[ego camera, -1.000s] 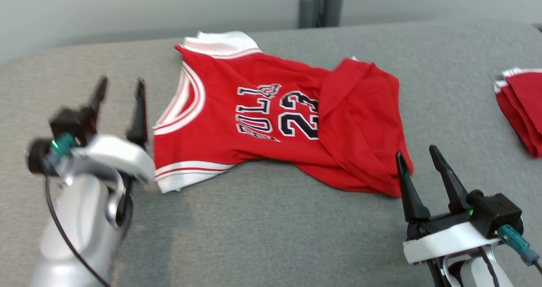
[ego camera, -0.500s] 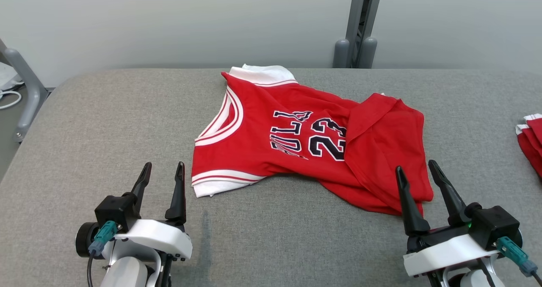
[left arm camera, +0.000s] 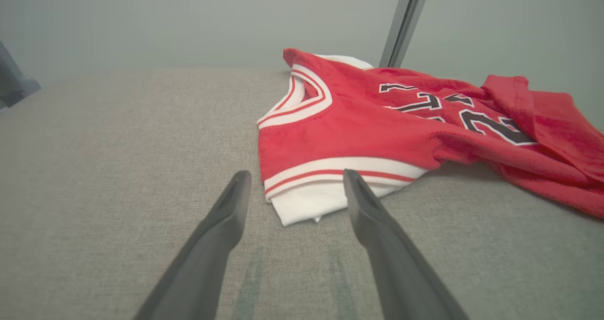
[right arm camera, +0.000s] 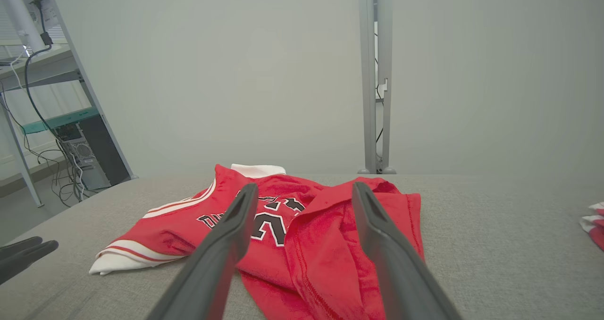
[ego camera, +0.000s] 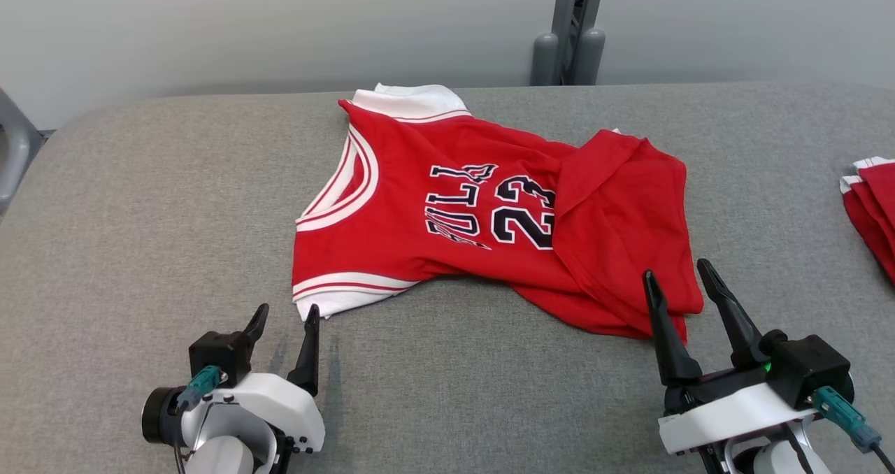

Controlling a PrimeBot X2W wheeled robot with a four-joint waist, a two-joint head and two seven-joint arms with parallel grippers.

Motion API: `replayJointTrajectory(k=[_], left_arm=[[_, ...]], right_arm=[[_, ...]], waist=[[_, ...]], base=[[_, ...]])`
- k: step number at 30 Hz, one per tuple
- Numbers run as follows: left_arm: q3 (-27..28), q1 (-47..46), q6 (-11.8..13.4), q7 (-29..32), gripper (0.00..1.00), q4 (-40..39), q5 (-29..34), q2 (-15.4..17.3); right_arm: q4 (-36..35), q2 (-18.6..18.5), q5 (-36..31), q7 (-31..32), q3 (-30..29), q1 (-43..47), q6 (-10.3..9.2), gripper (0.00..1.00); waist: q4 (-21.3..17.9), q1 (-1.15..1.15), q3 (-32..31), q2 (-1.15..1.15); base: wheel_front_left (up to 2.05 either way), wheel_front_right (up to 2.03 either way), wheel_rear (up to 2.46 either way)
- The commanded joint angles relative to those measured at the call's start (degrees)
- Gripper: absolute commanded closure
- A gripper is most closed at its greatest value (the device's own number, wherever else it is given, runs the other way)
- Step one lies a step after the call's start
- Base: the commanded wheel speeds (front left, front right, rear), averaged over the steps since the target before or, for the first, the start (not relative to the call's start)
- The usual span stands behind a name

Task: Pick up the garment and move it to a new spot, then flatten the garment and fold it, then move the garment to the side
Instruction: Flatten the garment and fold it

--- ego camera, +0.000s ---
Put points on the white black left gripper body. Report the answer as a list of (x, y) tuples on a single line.
[(280, 404)]

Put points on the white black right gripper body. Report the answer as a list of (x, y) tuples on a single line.
[(727, 414)]

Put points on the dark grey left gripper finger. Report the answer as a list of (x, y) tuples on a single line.
[(309, 362), (257, 324)]

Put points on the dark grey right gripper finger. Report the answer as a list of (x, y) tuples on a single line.
[(741, 334), (675, 355)]

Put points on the red jerseys pile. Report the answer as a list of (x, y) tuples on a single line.
[(877, 208)]

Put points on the red basketball jersey white sleeves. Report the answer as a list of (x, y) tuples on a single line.
[(419, 152)]

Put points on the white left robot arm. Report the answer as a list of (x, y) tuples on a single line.
[(224, 456)]

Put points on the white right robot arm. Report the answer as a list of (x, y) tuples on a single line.
[(776, 460)]

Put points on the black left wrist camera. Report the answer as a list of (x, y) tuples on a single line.
[(220, 355)]

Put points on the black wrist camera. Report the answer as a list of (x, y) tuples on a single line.
[(220, 355), (807, 365)]

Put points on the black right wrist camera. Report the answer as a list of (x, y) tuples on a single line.
[(807, 365)]

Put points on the grey cylindrical post foot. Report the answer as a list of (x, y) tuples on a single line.
[(545, 61), (589, 58)]

